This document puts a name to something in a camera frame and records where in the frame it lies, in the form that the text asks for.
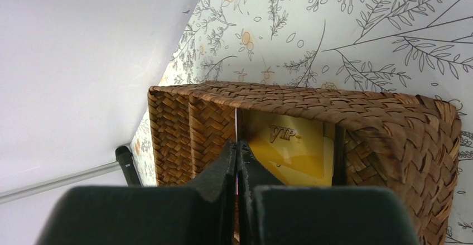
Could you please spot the brown woven divided basket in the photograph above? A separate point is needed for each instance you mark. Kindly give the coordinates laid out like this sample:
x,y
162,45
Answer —
x,y
408,143

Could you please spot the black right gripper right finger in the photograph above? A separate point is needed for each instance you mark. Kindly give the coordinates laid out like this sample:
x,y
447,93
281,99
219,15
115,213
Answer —
x,y
250,174

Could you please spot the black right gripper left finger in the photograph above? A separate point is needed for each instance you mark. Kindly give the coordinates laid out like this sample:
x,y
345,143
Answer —
x,y
213,209

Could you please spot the floral patterned table mat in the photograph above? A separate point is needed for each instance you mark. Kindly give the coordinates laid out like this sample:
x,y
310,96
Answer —
x,y
408,46

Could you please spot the gold VIP card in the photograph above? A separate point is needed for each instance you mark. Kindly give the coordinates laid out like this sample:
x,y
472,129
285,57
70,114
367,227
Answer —
x,y
296,151

